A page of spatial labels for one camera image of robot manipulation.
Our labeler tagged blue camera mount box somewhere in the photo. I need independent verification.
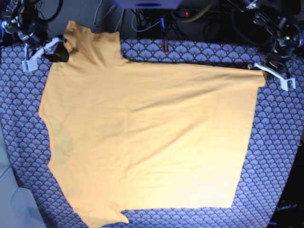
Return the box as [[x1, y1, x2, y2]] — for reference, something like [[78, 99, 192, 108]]
[[115, 0, 182, 10]]

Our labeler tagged black OpenArm box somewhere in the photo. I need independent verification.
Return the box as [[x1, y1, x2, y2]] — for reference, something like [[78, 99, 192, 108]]
[[267, 144, 304, 228]]

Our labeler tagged red table clamp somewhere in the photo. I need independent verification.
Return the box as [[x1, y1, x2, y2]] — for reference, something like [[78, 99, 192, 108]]
[[161, 40, 169, 54]]

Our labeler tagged blue fan-patterned tablecloth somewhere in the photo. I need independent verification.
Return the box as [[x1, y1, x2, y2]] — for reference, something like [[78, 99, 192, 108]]
[[0, 39, 304, 228]]

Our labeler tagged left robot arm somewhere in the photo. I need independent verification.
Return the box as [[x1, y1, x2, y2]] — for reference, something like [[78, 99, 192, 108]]
[[228, 0, 304, 91]]

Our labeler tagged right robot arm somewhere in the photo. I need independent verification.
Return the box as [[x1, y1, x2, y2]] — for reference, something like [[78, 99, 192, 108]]
[[0, 0, 69, 72]]

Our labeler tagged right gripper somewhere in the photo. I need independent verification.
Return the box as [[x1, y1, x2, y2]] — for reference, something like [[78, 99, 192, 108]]
[[22, 36, 69, 71]]

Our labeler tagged yellow T-shirt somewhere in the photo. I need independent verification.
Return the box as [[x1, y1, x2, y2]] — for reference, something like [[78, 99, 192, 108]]
[[38, 21, 265, 228]]

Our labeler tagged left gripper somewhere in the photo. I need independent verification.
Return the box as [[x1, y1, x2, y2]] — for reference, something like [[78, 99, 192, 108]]
[[254, 62, 296, 91]]

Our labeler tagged white plastic bin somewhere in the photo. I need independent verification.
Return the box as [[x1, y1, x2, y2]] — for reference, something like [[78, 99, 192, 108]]
[[0, 134, 46, 228]]

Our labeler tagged black power strip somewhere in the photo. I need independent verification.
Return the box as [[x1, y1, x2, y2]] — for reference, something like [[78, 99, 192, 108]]
[[178, 9, 228, 19]]

